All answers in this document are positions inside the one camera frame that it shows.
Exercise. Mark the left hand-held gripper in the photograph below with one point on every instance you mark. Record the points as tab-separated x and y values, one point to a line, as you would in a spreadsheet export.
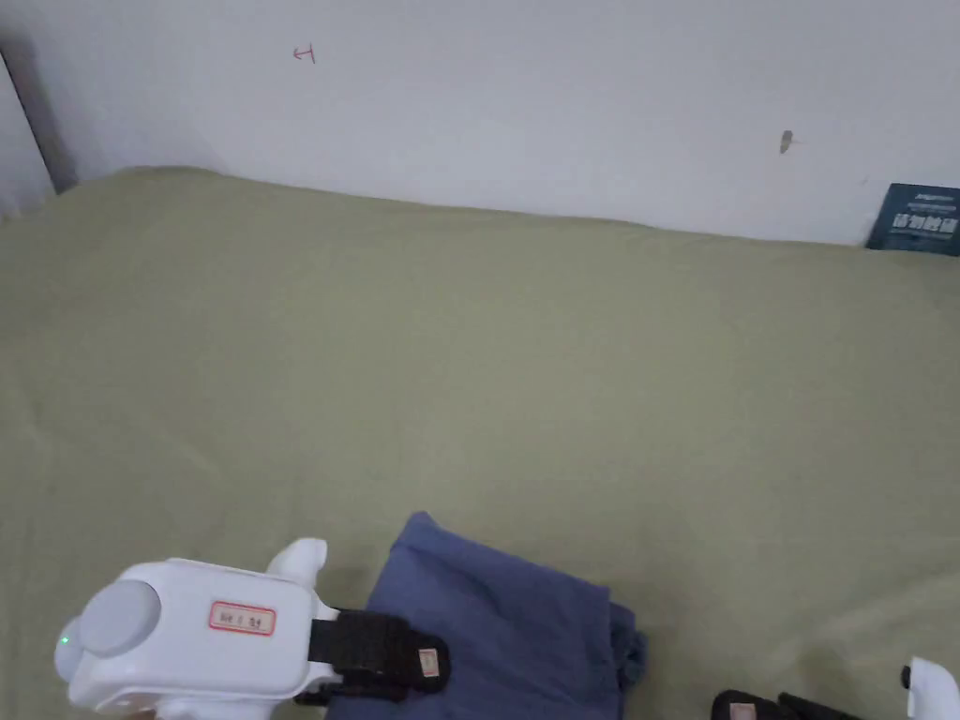
187	660

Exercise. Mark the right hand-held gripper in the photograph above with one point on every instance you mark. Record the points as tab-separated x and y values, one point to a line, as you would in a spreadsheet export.
936	690

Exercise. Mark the blue garment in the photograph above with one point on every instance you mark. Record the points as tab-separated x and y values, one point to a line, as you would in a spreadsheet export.
517	622

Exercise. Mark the bed with pale green sheet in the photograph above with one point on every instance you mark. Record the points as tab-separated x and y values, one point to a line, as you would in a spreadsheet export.
465	360

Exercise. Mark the dark blue printed card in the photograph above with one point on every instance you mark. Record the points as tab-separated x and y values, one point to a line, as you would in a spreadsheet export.
919	219

